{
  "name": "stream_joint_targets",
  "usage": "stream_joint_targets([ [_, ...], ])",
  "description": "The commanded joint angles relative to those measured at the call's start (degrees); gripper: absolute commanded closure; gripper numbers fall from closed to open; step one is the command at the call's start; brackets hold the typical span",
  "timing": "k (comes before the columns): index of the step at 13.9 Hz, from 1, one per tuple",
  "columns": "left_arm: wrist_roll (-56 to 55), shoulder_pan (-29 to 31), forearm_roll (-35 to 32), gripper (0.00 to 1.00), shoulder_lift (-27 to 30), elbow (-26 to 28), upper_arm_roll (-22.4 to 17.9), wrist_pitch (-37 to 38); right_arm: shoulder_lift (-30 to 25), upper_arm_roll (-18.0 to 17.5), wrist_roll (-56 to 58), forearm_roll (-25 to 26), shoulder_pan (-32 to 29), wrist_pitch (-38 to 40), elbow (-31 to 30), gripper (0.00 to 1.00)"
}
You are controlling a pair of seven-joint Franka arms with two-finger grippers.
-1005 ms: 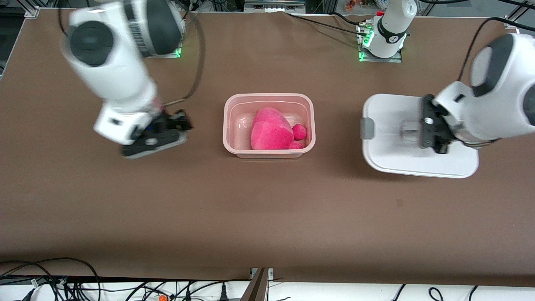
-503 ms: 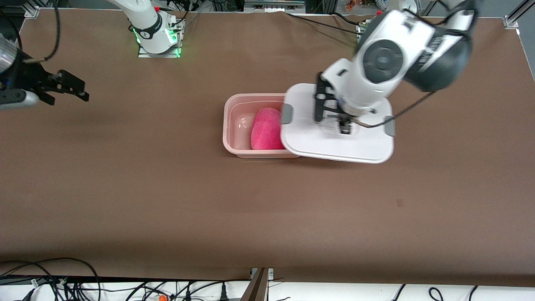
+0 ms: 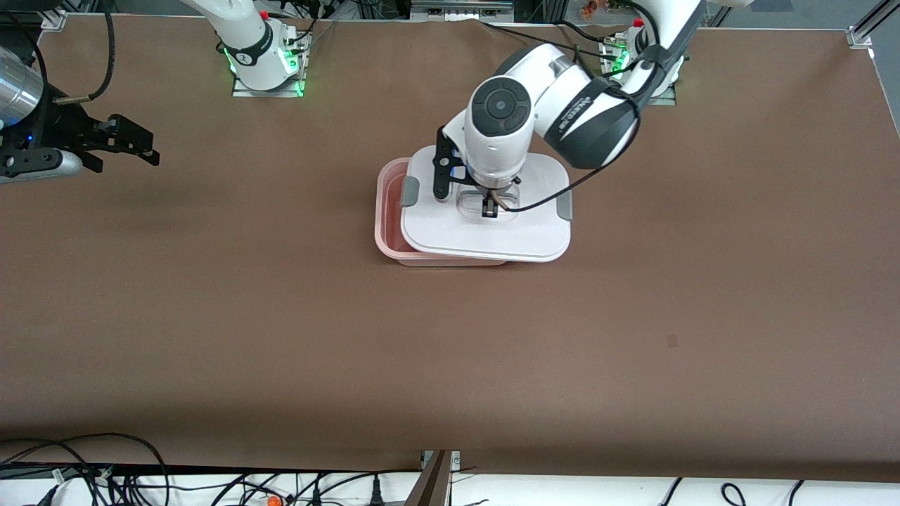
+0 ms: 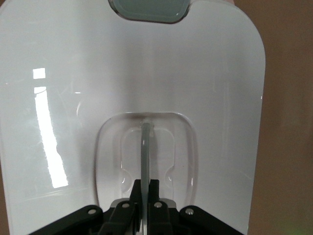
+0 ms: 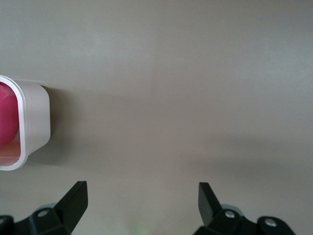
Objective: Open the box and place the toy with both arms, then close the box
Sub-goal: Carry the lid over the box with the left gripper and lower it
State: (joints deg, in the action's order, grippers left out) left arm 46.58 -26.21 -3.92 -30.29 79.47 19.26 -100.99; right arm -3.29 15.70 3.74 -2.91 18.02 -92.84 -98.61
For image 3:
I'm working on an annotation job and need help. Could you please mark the white box lid grey clips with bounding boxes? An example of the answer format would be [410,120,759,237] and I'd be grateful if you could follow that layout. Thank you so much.
[400,143,574,264]

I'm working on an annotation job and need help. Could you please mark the translucent plastic box base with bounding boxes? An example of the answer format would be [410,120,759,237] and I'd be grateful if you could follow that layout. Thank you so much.
[374,157,508,268]

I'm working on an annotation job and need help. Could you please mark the brown table cover sheet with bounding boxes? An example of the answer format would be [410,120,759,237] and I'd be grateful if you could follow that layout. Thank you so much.
[0,14,900,486]

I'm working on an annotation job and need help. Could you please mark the grey metal fixture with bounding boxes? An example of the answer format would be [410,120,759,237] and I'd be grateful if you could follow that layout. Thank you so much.
[411,0,515,22]

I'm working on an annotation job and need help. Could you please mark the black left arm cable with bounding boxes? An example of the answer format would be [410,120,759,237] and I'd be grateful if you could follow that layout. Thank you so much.
[503,42,663,213]

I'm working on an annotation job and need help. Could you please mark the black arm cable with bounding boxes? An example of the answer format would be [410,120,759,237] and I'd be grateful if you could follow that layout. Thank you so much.
[53,0,117,106]
[503,42,663,213]

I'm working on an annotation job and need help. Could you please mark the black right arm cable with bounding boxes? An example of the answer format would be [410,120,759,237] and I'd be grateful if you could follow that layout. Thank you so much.
[53,0,117,106]

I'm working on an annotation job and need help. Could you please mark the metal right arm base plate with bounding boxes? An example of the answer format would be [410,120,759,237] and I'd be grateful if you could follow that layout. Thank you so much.
[231,32,311,98]

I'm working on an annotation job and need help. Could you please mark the thin black cable on sheet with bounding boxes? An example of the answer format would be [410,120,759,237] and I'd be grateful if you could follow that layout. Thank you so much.
[480,19,584,53]

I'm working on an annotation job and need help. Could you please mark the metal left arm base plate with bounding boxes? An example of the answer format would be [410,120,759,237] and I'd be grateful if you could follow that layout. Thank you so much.
[601,39,678,107]

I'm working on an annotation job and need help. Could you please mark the large black looped cable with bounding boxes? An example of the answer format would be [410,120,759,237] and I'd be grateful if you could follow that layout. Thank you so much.
[0,432,171,506]

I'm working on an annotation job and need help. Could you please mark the aluminium profile post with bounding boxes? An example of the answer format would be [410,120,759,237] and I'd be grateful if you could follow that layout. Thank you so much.
[403,450,461,506]

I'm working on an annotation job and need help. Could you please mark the aluminium frame profile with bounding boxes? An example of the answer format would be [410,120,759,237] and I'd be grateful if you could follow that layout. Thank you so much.
[847,0,900,50]

